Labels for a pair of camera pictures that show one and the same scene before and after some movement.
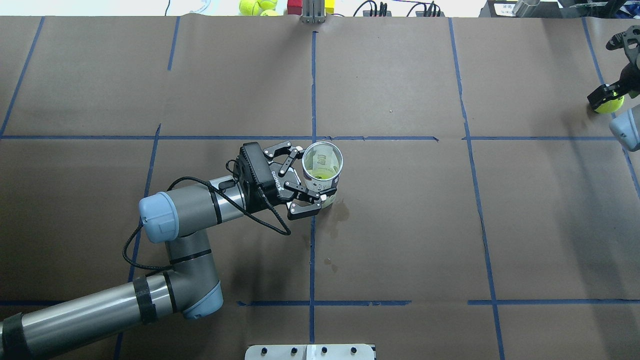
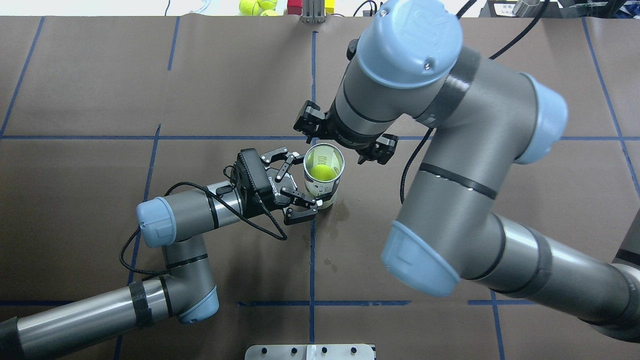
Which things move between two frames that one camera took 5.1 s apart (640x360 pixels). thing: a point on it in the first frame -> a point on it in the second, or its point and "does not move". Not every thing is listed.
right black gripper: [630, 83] -> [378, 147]
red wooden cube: [295, 7] does not move
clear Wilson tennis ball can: [322, 162] does not move
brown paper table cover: [485, 212] does not move
